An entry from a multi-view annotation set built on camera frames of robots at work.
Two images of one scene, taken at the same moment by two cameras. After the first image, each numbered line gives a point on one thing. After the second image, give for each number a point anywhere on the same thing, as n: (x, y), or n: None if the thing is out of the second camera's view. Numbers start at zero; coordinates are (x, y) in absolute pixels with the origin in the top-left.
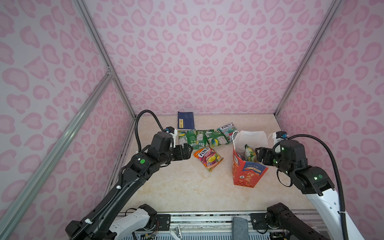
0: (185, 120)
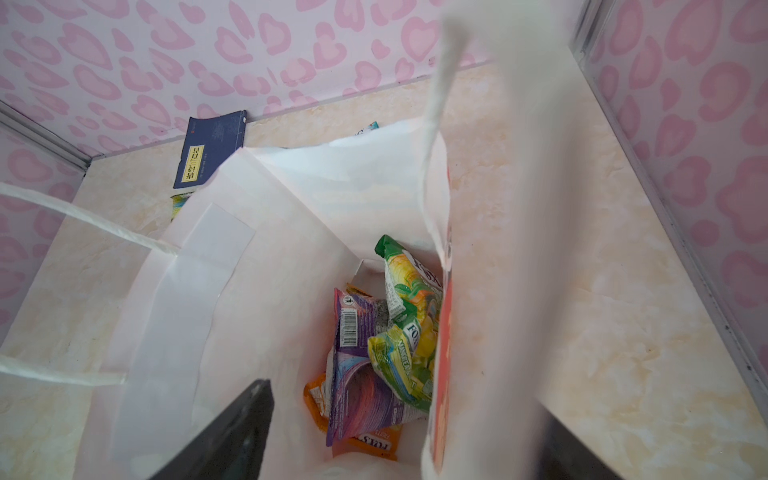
0: (208, 144)
